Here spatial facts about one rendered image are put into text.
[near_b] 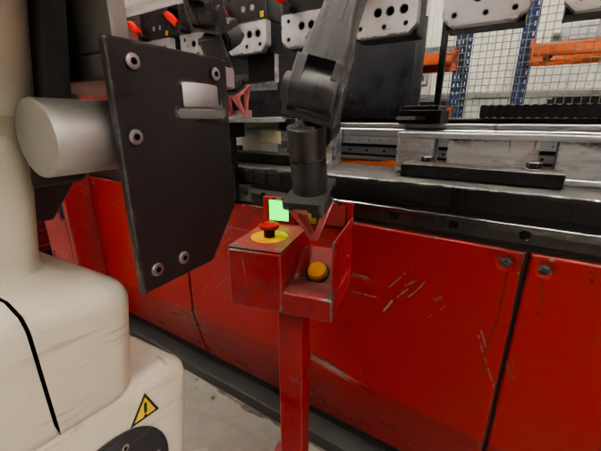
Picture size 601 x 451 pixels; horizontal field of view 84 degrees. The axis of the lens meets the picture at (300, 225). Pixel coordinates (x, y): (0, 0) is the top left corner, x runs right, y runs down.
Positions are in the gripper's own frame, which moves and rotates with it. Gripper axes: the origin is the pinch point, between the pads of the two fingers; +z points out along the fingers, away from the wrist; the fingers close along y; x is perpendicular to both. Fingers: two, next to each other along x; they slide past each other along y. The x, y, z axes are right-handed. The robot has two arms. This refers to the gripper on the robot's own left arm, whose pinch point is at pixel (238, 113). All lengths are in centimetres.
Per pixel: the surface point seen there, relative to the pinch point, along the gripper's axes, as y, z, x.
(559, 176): -75, 10, 3
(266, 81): -2.0, -2.7, -13.8
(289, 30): -12.3, -14.6, -15.7
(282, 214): -26.7, 10.5, 24.8
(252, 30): -0.1, -15.7, -16.5
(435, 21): 45, 96, -433
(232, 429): -2, 84, 58
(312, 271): -38, 14, 34
